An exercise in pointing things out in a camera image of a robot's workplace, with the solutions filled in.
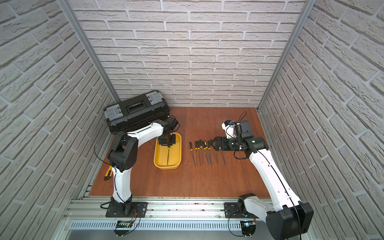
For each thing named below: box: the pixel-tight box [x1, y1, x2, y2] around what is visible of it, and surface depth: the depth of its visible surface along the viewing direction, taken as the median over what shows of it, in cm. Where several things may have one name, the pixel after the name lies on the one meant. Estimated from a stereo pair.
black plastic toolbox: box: [103, 90, 171, 135], surface depth 97 cm
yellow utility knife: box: [104, 165, 113, 181], surface depth 86 cm
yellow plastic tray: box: [153, 132, 182, 170], surface depth 92 cm
